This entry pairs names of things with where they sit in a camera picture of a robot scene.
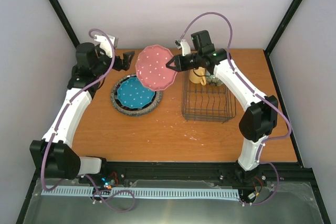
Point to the yellow ceramic mug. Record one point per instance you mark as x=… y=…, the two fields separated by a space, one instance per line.
x=197 y=76

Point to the left electronics board with wires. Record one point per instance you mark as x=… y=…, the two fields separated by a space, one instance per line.
x=110 y=181

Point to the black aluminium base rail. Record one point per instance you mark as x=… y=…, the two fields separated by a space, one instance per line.
x=220 y=174

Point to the light blue slotted cable duct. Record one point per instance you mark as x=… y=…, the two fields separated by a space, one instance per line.
x=147 y=193

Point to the dark wire dish rack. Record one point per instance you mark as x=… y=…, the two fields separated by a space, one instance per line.
x=207 y=103

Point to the black frame post left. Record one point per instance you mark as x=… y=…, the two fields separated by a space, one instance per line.
x=65 y=22

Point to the teal blue plate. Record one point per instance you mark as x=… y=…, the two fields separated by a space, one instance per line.
x=132 y=94

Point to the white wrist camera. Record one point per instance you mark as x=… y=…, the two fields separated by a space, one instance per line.
x=183 y=45
x=105 y=41

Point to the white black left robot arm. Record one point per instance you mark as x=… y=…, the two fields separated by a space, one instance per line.
x=53 y=155

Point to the pink polka dot plate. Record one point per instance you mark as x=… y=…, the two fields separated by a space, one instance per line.
x=151 y=68

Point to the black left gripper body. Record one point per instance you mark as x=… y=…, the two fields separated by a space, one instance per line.
x=117 y=65

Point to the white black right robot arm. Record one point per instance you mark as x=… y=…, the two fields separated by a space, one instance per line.
x=260 y=111

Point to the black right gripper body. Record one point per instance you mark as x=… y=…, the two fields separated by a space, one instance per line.
x=191 y=64

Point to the black frame post right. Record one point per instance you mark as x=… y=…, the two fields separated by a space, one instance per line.
x=289 y=14

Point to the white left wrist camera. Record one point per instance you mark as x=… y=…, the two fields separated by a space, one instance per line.
x=105 y=41

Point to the speckled large stoneware plate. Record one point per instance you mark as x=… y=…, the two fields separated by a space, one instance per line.
x=134 y=112

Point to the right connector with wires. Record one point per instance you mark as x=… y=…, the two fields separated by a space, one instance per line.
x=256 y=190

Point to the black frame post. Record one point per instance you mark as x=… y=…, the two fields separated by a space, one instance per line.
x=289 y=14
x=65 y=22

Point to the mint green ceramic bowl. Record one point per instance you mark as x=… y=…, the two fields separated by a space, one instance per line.
x=213 y=81

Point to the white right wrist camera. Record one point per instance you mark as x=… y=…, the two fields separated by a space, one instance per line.
x=183 y=45

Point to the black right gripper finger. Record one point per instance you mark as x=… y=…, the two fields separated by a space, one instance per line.
x=174 y=61
x=174 y=68

